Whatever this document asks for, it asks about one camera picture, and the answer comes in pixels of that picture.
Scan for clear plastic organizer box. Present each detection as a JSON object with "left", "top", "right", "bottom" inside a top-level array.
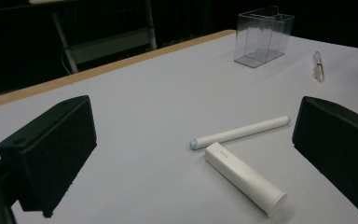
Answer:
[{"left": 233, "top": 5, "right": 296, "bottom": 69}]

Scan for thick white tube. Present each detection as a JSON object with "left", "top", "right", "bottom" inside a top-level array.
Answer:
[{"left": 204, "top": 141, "right": 288, "bottom": 218}]

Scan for slim white pen blue ends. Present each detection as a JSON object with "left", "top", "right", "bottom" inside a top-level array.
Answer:
[{"left": 189, "top": 115, "right": 293, "bottom": 151}]

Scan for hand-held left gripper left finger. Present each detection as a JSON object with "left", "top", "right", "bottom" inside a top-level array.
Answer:
[{"left": 0, "top": 94, "right": 98, "bottom": 218}]

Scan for white metal stand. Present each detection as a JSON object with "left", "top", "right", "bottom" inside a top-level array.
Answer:
[{"left": 50, "top": 0, "right": 158, "bottom": 74}]

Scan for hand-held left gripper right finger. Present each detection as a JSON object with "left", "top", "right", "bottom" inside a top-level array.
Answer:
[{"left": 292, "top": 95, "right": 358, "bottom": 214}]

